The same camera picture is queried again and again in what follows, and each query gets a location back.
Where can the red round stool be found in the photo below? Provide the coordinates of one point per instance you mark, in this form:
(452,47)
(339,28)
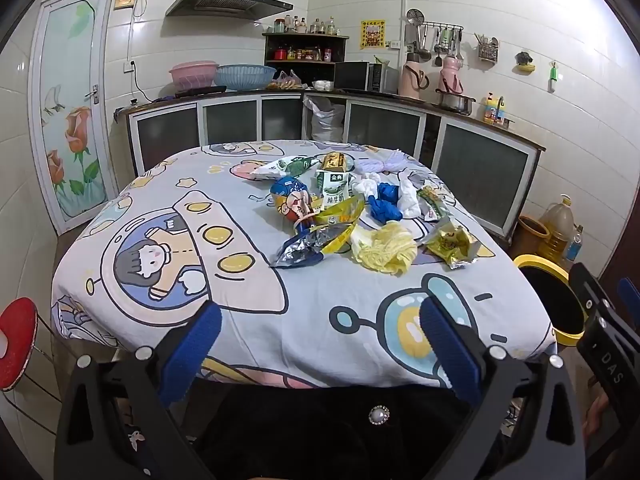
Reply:
(15,345)

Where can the row of condiment bottles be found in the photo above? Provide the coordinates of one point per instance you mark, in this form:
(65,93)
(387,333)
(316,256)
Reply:
(305,26)

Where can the white purple striped bag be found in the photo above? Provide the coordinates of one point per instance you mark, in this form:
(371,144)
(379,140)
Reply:
(385,162)

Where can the hanging kitchen utensils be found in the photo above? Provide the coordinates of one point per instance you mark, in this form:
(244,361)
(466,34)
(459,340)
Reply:
(425,42)

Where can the brown ceramic jar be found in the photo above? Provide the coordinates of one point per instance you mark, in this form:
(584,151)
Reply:
(530,237)

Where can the yellow rimmed trash bin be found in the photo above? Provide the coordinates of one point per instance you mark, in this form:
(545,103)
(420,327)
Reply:
(555,300)

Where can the green white milk carton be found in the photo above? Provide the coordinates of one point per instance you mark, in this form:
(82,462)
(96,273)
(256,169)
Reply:
(332,190)

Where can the kitchen counter cabinet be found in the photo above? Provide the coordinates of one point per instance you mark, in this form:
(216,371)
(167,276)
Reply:
(480,170)

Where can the pink thermos jug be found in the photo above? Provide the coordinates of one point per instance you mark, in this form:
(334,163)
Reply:
(450,77)

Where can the black microwave oven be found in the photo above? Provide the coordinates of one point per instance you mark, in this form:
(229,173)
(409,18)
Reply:
(360,77)

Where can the yellow plastic bag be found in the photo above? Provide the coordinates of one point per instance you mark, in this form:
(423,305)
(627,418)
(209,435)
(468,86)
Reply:
(385,250)

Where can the white woven sack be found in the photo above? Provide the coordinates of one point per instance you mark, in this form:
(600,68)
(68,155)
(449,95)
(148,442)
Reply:
(325,122)

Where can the yellow snack wrapper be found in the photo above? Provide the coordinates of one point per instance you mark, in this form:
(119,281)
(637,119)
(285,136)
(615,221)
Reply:
(345,212)

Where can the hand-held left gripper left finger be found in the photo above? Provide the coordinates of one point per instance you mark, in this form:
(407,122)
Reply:
(192,345)

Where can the yellow wall poster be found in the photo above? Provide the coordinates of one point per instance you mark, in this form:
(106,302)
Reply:
(373,35)

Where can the clear water bottle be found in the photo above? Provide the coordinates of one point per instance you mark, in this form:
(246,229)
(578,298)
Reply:
(574,247)

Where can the yellow cooking oil bottle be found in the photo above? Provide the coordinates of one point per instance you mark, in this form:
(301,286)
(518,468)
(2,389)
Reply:
(555,230)

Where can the blue plastic basket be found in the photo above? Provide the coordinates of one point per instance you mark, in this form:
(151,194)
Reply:
(245,77)

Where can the silver foil packet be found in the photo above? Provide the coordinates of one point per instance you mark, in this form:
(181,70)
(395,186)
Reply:
(300,252)

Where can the blue red snack packet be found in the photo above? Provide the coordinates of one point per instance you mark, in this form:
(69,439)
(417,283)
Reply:
(295,202)

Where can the flower printed glass door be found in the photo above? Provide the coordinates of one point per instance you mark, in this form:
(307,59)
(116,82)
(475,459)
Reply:
(70,60)

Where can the clear bag of food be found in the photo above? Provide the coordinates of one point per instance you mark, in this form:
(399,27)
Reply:
(285,82)

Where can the green snack wrapper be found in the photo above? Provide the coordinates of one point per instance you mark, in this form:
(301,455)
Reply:
(432,202)

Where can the yellow wall holder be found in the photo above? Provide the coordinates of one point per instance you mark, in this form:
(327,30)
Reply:
(525,62)

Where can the pink plastic basin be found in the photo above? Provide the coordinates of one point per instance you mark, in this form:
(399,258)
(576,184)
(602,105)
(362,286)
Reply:
(192,77)

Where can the row of shelf jars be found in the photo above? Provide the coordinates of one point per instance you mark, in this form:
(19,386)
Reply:
(302,54)

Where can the blue glove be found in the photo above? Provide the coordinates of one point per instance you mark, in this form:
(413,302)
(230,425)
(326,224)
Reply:
(389,192)
(382,211)

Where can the dark corner shelf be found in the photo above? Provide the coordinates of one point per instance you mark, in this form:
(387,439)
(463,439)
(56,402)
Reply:
(270,42)

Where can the yellow paper box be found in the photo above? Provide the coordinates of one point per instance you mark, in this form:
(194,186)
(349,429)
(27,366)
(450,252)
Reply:
(335,161)

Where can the yellow detergent bottle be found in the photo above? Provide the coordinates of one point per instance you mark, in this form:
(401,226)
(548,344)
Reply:
(490,109)

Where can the beige thermos jug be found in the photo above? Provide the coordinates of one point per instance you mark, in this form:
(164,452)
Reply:
(411,80)

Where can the crumpled yellow wrapper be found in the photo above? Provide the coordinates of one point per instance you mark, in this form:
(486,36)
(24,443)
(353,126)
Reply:
(452,245)

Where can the black garment with pearl button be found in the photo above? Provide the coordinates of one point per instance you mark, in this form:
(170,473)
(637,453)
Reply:
(325,435)

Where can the cartoon printed tablecloth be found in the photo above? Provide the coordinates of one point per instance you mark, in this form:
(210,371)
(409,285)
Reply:
(300,310)

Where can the steel cooking pot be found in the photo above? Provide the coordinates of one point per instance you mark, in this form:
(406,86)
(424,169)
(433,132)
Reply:
(455,102)

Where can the green white snack bag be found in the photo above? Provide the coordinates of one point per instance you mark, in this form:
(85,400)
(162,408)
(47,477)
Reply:
(285,166)

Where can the black induction cooker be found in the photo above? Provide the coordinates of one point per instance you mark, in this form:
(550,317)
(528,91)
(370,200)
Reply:
(200,91)

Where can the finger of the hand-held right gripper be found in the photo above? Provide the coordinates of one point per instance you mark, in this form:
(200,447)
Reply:
(631,294)
(607,355)

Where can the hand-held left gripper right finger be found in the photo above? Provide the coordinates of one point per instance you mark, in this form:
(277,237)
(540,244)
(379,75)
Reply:
(450,345)

